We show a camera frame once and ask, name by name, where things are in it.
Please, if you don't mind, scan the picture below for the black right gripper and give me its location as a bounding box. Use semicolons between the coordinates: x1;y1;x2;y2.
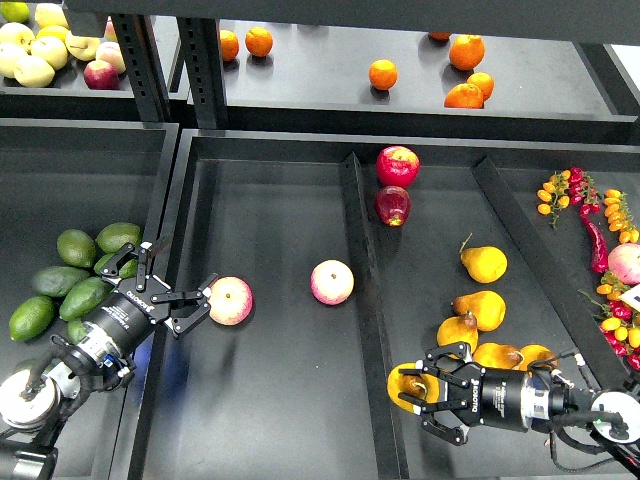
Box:
398;342;530;445

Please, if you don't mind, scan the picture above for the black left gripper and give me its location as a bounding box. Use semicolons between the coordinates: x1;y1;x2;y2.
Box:
82;237;218;361

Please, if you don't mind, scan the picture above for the yellow pear stem up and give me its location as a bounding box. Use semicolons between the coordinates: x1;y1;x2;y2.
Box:
386;363;447;413

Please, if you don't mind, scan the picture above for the dark green avocado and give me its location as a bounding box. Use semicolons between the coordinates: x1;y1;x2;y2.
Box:
59;277;114;322

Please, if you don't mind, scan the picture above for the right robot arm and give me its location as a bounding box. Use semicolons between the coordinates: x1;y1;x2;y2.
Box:
387;341;639;474

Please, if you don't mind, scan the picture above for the green avocado small middle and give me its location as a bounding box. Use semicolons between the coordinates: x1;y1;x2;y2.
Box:
93;252;139;279

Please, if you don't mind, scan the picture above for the green avocado top right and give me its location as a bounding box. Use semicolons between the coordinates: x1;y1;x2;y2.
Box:
96;222;142;253

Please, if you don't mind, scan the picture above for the yellow pear centre low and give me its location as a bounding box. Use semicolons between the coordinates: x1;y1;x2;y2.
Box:
473;342;524;370

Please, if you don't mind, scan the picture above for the yellow pear low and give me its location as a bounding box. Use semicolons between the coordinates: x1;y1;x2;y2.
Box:
473;342;524;370
436;310;479;353
518;344;558;371

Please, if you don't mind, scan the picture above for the yellow pear left low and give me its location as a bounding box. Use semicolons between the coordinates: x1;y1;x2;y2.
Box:
436;310;479;353

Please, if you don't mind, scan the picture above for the green avocado top left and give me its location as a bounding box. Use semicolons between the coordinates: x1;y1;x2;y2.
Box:
56;229;97;268

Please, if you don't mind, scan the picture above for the green avocado centre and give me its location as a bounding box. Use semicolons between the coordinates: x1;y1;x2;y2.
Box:
67;319;88;345

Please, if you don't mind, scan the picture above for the yellow pear right low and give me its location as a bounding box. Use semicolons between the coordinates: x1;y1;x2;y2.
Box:
518;344;558;371

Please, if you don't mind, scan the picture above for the yellow pear middle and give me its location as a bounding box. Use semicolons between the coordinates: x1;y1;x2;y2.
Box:
452;290;507;332

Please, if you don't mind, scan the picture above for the yellow pear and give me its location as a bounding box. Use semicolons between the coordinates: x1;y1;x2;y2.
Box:
452;290;507;332
459;233;508;284

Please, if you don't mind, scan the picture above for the dark avocado left middle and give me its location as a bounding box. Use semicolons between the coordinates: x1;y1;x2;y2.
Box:
31;266;90;298

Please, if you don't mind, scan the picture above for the yellow pear top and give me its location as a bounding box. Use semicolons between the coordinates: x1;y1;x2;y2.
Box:
459;233;508;284

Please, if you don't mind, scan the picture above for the dark avocado bottom left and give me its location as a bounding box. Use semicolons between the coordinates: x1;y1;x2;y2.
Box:
13;358;55;374

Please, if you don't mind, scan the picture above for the black tray divider left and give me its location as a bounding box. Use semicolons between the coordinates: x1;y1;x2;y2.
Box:
339;153;408;479

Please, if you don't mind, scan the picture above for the black tray divider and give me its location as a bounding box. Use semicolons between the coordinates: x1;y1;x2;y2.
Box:
473;158;639;389
339;153;408;479

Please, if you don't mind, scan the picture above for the pink apple left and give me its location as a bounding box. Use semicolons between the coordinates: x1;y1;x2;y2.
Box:
209;276;253;326

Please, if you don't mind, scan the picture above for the pink apple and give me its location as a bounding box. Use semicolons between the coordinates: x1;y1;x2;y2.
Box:
310;259;354;306
209;276;253;326

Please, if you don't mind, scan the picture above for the black centre tray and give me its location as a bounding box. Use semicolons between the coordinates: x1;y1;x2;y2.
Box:
135;131;639;479

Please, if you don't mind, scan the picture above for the black tray divider right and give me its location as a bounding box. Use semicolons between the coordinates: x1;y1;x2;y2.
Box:
473;158;639;389

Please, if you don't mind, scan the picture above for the pink apple centre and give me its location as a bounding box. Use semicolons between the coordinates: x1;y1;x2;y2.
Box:
310;259;354;306

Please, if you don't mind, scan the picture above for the mixed cherry tomato cluster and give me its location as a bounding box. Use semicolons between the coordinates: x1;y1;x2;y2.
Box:
579;270;639;372

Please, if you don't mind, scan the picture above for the dark red apple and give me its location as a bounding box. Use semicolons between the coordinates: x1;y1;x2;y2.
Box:
374;186;411;227

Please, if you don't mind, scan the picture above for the black upper left shelf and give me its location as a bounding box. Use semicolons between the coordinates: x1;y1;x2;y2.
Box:
0;13;182;123

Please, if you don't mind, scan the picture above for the red chili pepper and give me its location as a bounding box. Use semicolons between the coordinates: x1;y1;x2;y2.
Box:
580;204;609;274

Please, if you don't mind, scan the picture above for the red apple upper shelf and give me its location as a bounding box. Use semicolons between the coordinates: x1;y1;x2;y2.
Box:
84;60;120;90

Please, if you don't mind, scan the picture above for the white label card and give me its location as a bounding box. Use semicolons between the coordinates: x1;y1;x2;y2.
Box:
619;284;640;311

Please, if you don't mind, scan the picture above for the pink apple right edge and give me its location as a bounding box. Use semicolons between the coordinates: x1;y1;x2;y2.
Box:
608;243;639;286

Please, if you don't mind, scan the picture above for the orange cherry tomato vine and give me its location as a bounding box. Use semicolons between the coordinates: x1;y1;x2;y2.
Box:
536;170;571;228

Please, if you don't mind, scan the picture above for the pink peach upper shelf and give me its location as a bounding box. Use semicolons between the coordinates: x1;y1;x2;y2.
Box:
95;41;126;75

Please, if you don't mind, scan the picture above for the bright red apple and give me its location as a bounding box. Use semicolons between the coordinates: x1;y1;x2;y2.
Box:
376;145;420;188

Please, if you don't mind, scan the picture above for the yellow apple with stem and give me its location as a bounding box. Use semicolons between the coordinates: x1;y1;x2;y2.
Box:
65;32;101;62

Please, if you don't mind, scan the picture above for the yellow apple front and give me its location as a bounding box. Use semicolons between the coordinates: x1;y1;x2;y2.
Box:
14;55;55;88

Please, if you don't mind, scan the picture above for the black perforated post right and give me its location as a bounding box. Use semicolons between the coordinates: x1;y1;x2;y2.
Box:
176;17;229;130

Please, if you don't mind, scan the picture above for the black perforated post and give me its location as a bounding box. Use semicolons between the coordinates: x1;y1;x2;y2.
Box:
111;14;171;123
176;17;229;130

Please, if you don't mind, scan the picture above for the black perforated post left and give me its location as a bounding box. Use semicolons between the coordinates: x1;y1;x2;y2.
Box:
111;14;171;123

